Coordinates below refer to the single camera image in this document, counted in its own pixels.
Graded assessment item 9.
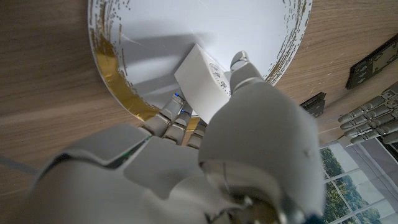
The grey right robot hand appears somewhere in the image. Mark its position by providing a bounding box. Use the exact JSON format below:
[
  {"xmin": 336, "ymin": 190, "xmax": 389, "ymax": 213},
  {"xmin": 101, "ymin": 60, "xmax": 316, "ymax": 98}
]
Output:
[{"xmin": 27, "ymin": 50, "xmax": 326, "ymax": 224}]

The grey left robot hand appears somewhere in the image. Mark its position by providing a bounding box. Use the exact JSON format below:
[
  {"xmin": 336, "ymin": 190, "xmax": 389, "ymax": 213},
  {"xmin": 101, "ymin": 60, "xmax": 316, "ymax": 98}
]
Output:
[{"xmin": 338, "ymin": 90, "xmax": 398, "ymax": 146}]

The white paper card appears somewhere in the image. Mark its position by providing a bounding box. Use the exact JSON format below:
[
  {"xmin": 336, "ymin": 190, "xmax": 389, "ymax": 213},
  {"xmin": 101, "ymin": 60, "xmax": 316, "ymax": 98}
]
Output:
[{"xmin": 174, "ymin": 43, "xmax": 233, "ymax": 124}]

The gold rimmed paper plate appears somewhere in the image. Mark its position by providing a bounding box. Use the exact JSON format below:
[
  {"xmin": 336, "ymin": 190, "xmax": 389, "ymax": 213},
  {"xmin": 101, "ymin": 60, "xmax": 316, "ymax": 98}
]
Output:
[{"xmin": 87, "ymin": 0, "xmax": 313, "ymax": 123}]

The grey tape outline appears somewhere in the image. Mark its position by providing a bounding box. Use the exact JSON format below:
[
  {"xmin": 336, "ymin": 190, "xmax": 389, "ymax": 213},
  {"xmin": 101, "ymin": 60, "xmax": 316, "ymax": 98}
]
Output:
[{"xmin": 0, "ymin": 154, "xmax": 40, "ymax": 175}]

